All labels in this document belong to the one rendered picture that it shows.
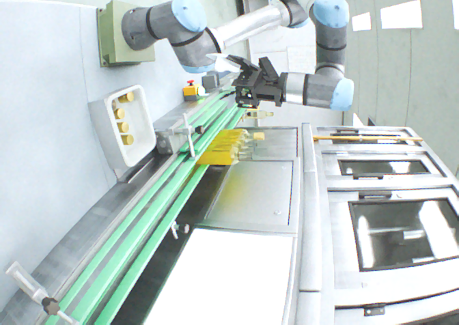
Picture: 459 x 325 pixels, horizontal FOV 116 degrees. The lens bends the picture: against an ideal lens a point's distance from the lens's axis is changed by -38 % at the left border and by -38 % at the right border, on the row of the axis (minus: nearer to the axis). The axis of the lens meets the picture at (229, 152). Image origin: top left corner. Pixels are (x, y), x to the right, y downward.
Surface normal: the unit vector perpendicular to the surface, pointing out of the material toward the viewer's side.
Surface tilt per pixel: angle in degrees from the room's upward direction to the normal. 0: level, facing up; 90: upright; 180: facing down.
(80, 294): 90
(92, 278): 90
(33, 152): 0
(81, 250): 90
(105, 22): 90
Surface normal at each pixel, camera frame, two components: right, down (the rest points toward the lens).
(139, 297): -0.14, -0.88
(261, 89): -0.22, -0.58
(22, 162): 0.96, 0.00
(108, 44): -0.28, 0.34
